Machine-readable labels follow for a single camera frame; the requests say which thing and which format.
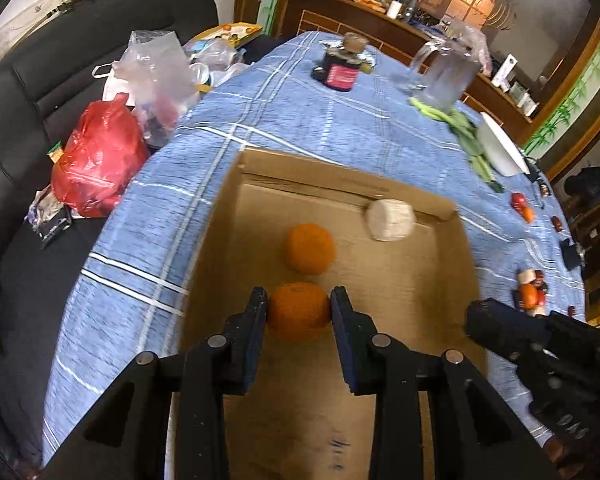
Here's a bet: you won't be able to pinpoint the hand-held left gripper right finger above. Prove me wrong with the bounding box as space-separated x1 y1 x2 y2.
330 286 561 480

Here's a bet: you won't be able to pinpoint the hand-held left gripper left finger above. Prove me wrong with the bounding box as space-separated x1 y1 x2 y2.
45 287 271 480

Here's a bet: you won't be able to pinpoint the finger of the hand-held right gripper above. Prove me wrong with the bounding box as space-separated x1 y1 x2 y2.
464 299 556 362

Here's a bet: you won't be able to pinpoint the orange mandarin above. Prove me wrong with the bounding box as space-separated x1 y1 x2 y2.
286 223 337 275
268 282 331 342

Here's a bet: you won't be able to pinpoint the cardboard box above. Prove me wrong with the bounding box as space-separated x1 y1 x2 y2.
167 149 488 480

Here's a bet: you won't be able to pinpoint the black clip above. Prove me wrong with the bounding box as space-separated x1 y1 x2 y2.
560 240 586 267

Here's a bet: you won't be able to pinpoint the white dish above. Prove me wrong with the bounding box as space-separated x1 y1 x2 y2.
476 111 531 177

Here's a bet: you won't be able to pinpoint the green vegetable leaves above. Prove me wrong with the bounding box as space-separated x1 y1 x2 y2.
411 97 505 193

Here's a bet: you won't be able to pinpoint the blue plaid tablecloth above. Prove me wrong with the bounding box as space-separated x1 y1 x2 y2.
40 31 588 468

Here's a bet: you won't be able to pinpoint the red plastic bag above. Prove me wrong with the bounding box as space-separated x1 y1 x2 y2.
51 94 151 218

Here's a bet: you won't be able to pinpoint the dark snack packet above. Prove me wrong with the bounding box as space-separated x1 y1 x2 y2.
27 200 73 247

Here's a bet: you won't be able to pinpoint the dark jar with pink label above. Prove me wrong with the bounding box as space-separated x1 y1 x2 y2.
311 32 376 93

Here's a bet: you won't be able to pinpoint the glass mug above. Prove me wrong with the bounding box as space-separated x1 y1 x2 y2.
407 40 483 113

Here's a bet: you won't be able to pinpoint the crumpled clear plastic bag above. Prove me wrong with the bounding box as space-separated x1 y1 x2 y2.
190 40 253 88

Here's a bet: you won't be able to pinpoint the white card box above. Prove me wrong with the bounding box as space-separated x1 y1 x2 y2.
492 54 520 92

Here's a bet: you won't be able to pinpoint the white carrier bag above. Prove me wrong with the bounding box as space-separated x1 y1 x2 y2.
92 62 131 101

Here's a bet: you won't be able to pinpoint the yellow fruit picture box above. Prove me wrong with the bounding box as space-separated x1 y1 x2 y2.
187 22 263 53

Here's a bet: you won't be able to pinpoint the clear bag on cabinet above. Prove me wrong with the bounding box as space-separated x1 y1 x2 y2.
445 20 491 72

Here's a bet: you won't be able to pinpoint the wooden cabinet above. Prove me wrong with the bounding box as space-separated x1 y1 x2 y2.
280 0 546 121

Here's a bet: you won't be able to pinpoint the black sofa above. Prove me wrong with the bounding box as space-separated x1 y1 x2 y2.
0 0 221 480

